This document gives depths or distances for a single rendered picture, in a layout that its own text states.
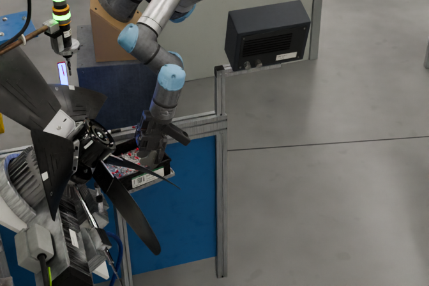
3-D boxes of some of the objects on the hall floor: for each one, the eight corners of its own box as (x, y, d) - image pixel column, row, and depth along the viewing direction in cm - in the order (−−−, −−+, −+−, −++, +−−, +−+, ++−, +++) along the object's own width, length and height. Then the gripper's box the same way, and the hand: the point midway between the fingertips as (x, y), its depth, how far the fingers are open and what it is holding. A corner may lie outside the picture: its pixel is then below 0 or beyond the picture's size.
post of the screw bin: (131, 335, 316) (113, 184, 267) (127, 330, 318) (109, 179, 269) (138, 332, 318) (121, 180, 268) (134, 326, 320) (117, 175, 270)
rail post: (218, 278, 339) (216, 134, 291) (215, 271, 342) (213, 127, 294) (226, 276, 340) (226, 132, 292) (224, 269, 343) (223, 126, 295)
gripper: (141, 104, 238) (126, 160, 249) (148, 121, 231) (132, 179, 242) (168, 106, 242) (152, 161, 253) (176, 123, 235) (159, 179, 246)
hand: (152, 166), depth 248 cm, fingers closed
